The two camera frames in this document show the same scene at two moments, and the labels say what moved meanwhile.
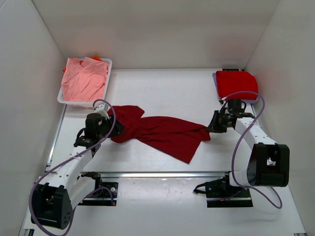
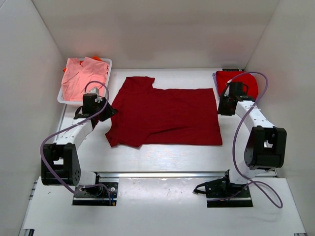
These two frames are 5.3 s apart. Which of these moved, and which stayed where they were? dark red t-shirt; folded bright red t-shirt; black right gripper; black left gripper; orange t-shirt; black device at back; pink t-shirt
Moved: dark red t-shirt; black left gripper; black right gripper
Stayed: orange t-shirt; black device at back; folded bright red t-shirt; pink t-shirt
